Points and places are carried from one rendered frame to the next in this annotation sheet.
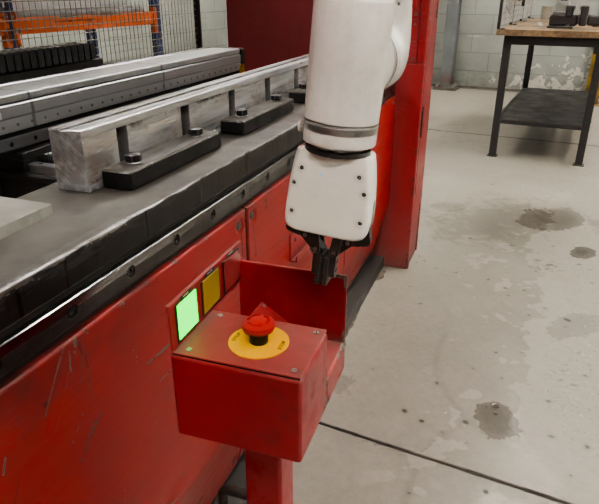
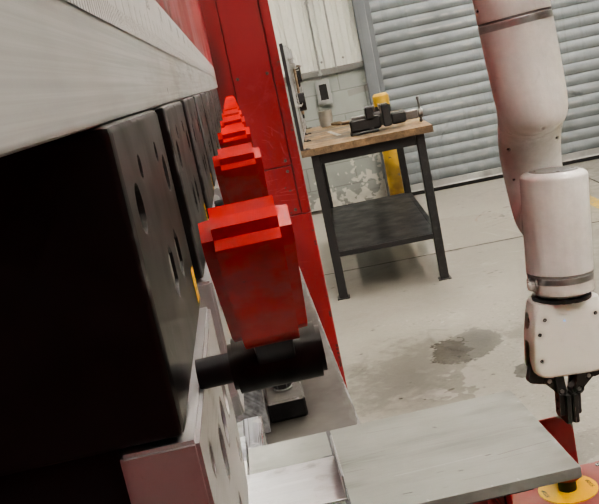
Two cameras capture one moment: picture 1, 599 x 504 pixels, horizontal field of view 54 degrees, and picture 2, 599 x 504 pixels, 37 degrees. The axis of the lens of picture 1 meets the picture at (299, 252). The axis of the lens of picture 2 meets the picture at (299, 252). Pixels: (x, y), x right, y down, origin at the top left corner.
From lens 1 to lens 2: 0.74 m
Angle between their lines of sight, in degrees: 25
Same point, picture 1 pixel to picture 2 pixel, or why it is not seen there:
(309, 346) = not seen: outside the picture
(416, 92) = (311, 245)
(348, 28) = (573, 198)
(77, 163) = (254, 404)
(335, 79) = (570, 239)
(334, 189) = (577, 329)
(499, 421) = not seen: outside the picture
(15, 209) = (499, 401)
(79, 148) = not seen: hidden behind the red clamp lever
